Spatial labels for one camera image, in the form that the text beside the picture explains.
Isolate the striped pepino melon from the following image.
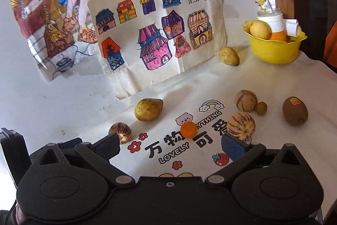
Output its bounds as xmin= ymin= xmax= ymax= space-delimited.
xmin=227 ymin=112 xmax=256 ymax=141

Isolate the small striped brown fruit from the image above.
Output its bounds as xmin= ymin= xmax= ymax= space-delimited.
xmin=108 ymin=122 xmax=132 ymax=144

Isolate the small orange fruit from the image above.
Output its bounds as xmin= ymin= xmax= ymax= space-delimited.
xmin=180 ymin=122 xmax=198 ymax=139

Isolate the large yellow spotted fruit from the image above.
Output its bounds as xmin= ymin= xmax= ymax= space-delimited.
xmin=134 ymin=98 xmax=163 ymax=122

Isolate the small olive round fruit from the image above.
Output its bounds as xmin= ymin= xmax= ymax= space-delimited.
xmin=255 ymin=102 xmax=268 ymax=116

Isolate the pale striped round fruit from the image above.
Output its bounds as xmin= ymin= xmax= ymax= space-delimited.
xmin=235 ymin=90 xmax=258 ymax=112

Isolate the white printed cloth mat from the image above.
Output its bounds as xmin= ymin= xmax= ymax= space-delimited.
xmin=79 ymin=50 xmax=336 ymax=217

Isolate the brown kiwi with sticker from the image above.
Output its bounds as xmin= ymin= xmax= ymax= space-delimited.
xmin=282 ymin=97 xmax=308 ymax=126

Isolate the yellow fruit near bowl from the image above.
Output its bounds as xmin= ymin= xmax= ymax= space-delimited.
xmin=219 ymin=47 xmax=240 ymax=66

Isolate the yellow plastic bowl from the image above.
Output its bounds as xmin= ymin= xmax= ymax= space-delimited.
xmin=243 ymin=20 xmax=307 ymax=65

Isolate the orange fruit in bowl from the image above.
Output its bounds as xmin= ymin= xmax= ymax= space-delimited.
xmin=270 ymin=30 xmax=287 ymax=42

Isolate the yellow fruit in bowl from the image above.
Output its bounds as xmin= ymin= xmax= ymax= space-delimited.
xmin=250 ymin=20 xmax=272 ymax=40

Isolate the houses drawing paper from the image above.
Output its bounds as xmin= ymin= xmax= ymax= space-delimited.
xmin=88 ymin=0 xmax=227 ymax=99

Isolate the white folded paper in bowl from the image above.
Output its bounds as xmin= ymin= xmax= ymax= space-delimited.
xmin=283 ymin=19 xmax=299 ymax=37

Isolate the white jar with flowers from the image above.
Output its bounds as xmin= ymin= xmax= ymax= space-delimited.
xmin=253 ymin=0 xmax=286 ymax=33

